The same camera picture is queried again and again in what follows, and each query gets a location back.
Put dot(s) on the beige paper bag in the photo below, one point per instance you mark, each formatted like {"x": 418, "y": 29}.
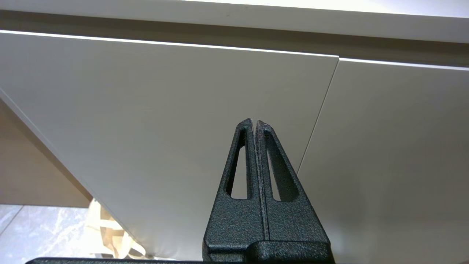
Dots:
{"x": 110, "y": 234}

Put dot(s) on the white sideboard cabinet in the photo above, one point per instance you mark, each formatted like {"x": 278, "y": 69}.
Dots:
{"x": 256, "y": 18}

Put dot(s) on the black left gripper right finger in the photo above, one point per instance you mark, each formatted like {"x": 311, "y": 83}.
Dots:
{"x": 293, "y": 220}

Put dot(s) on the white cabinet door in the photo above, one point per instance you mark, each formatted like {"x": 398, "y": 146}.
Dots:
{"x": 146, "y": 128}
{"x": 395, "y": 165}

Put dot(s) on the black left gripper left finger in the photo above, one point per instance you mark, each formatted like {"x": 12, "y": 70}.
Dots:
{"x": 234, "y": 223}

